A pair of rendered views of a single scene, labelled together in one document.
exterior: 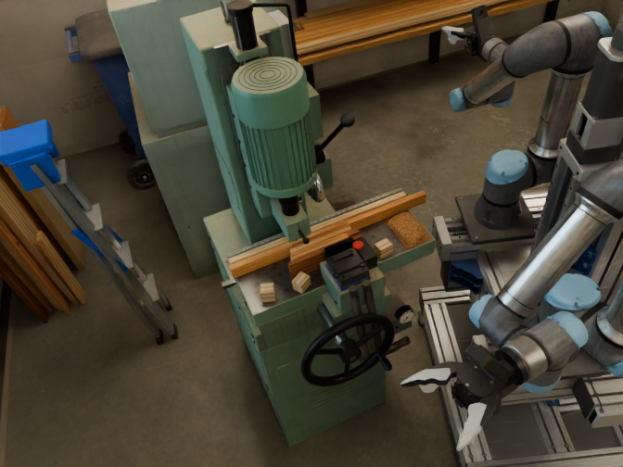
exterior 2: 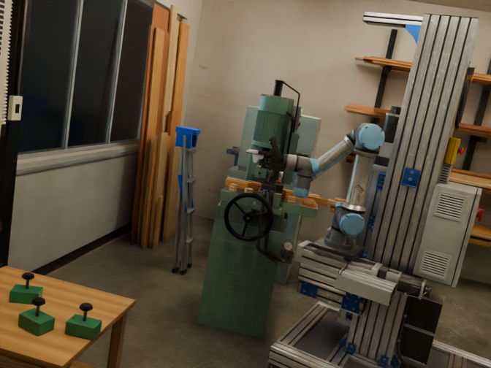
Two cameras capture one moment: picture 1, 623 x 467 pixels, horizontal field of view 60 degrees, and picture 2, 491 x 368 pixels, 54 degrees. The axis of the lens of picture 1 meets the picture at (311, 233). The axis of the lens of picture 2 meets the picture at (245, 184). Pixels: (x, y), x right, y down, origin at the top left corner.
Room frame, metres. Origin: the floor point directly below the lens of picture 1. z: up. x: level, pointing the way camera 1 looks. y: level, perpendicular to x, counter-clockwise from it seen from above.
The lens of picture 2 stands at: (-1.67, -1.09, 1.49)
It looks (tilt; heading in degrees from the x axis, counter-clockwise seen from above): 10 degrees down; 24
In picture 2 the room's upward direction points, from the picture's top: 10 degrees clockwise
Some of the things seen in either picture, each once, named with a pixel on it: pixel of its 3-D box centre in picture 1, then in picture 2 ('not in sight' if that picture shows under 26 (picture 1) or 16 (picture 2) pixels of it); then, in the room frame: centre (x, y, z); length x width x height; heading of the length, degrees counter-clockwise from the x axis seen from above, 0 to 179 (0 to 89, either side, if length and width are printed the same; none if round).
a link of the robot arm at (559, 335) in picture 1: (553, 340); (306, 166); (0.52, -0.42, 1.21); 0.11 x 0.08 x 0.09; 114
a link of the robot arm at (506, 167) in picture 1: (506, 175); not in sight; (1.25, -0.63, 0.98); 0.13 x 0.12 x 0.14; 103
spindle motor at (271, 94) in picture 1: (277, 130); (269, 122); (1.13, 0.05, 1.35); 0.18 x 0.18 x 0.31
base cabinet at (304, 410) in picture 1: (301, 322); (244, 264); (1.24, 0.09, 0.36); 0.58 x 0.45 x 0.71; 18
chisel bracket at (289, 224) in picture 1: (290, 217); (261, 171); (1.15, 0.05, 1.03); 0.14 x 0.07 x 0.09; 18
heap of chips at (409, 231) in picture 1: (408, 225); (310, 201); (1.15, -0.30, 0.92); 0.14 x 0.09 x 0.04; 18
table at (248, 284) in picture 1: (339, 269); (269, 202); (1.06, -0.07, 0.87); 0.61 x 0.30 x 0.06; 108
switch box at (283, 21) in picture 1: (279, 44); (295, 117); (1.48, 0.02, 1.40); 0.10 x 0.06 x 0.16; 18
